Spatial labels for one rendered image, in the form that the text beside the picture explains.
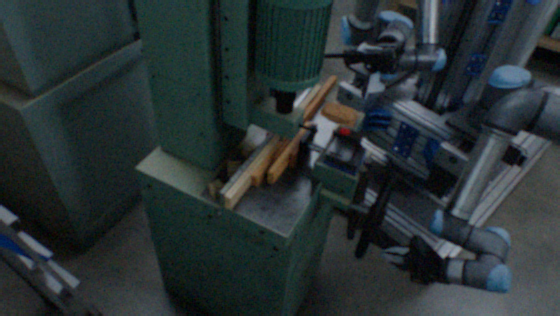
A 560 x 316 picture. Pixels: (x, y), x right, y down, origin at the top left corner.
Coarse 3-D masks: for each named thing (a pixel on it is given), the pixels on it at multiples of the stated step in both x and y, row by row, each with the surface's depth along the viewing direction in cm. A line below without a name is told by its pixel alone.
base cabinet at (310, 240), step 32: (160, 224) 157; (192, 224) 145; (320, 224) 155; (160, 256) 176; (192, 256) 160; (224, 256) 148; (256, 256) 137; (320, 256) 192; (192, 288) 180; (224, 288) 164; (256, 288) 151; (288, 288) 147
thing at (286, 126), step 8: (264, 96) 127; (256, 104) 124; (264, 104) 125; (272, 104) 125; (256, 112) 124; (264, 112) 123; (272, 112) 122; (296, 112) 123; (304, 112) 124; (256, 120) 126; (264, 120) 125; (272, 120) 123; (280, 120) 122; (288, 120) 120; (296, 120) 121; (264, 128) 127; (272, 128) 125; (280, 128) 124; (288, 128) 122; (296, 128) 123; (288, 136) 124
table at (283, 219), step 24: (312, 120) 147; (360, 120) 149; (288, 168) 131; (312, 168) 131; (264, 192) 123; (288, 192) 124; (312, 192) 125; (240, 216) 118; (264, 216) 117; (288, 216) 118; (288, 240) 116
